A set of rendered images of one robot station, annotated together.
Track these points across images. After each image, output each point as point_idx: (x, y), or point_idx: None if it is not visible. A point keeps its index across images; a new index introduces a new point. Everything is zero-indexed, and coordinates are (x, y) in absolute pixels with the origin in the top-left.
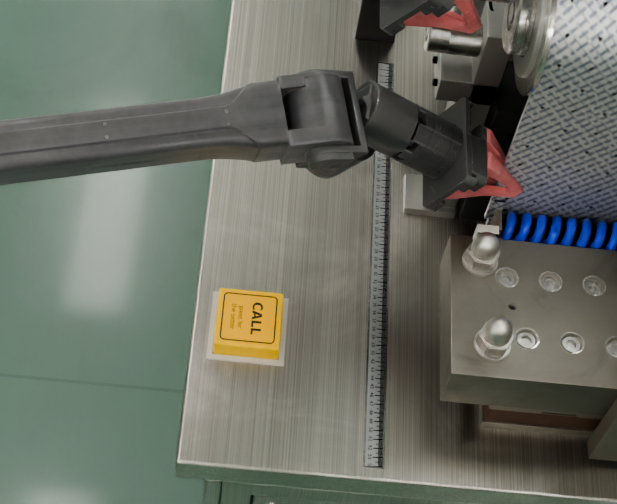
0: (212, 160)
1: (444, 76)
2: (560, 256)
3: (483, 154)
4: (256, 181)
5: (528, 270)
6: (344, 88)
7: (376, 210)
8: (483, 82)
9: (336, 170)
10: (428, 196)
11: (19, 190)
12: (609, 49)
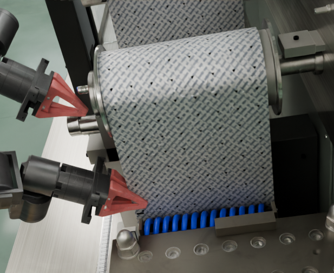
0: (15, 239)
1: (88, 149)
2: (179, 236)
3: (106, 182)
4: (37, 245)
5: (159, 249)
6: (11, 161)
7: (102, 245)
8: (109, 146)
9: (33, 215)
10: (82, 215)
11: None
12: (139, 91)
